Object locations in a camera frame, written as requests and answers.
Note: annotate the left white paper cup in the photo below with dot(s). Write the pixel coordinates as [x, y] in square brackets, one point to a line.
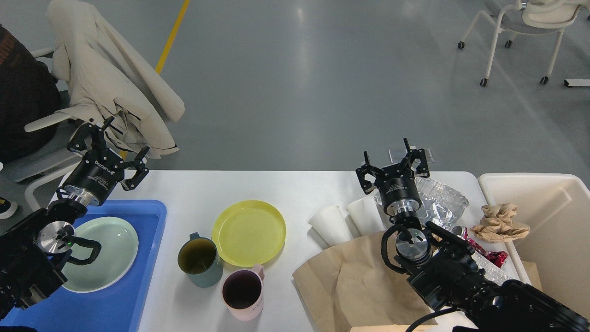
[331, 226]

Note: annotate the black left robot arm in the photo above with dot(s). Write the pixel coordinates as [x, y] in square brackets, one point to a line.
[34, 251]

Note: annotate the right white paper cup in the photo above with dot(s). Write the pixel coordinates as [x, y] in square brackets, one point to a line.
[365, 215]

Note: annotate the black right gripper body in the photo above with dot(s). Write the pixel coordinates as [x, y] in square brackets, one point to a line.
[398, 191]

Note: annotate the beige coat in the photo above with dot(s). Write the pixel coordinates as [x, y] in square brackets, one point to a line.
[107, 77]

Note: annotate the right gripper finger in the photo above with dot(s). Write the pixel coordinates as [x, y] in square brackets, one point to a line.
[414, 163]
[370, 177]

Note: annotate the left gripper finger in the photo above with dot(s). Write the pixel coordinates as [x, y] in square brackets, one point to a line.
[89, 137]
[140, 170]

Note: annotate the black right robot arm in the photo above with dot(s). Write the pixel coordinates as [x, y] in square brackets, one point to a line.
[440, 267]

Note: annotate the pale green plate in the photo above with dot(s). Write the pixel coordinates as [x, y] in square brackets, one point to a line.
[119, 247]

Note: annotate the red snack wrapper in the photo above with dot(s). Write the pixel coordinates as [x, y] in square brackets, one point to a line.
[498, 258]

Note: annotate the dark green mug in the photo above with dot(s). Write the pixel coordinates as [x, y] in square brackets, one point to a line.
[199, 259]

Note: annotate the white waste bin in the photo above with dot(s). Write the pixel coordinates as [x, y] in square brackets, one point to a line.
[556, 207]

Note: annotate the pink mug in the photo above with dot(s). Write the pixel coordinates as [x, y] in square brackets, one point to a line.
[243, 292]

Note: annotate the white paper cup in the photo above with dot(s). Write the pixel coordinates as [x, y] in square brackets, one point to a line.
[365, 215]
[331, 226]

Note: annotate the crumpled foil bag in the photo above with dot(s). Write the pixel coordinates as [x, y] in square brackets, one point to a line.
[492, 272]
[441, 204]

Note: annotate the crumpled brown paper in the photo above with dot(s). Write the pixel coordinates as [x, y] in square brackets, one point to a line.
[498, 225]

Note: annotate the blue plastic tray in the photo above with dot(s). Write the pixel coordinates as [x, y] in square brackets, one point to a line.
[109, 294]

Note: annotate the white office chair left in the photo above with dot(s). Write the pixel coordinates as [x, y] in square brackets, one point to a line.
[50, 155]

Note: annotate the yellow plastic plate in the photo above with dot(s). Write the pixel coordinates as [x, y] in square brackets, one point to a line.
[249, 232]

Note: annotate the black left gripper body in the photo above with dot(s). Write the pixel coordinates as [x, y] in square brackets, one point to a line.
[95, 177]

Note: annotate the white chair background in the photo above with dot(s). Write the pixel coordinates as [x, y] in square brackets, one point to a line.
[526, 17]

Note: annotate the person in dark clothes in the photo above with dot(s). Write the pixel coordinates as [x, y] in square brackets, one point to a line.
[28, 92]

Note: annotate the brown paper bag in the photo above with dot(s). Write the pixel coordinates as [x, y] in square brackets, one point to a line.
[349, 285]

